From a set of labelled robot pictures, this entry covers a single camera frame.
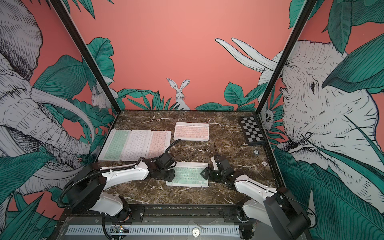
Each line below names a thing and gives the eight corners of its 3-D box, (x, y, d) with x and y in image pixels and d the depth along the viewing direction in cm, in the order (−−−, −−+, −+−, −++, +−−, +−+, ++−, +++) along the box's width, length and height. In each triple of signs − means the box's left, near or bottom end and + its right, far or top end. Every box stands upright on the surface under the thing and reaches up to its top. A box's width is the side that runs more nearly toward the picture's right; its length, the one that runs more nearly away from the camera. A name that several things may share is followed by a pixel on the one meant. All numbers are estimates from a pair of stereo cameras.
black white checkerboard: (247, 145, 104) (249, 142, 100) (238, 120, 119) (239, 116, 115) (263, 144, 105) (265, 140, 101) (252, 119, 119) (254, 116, 116)
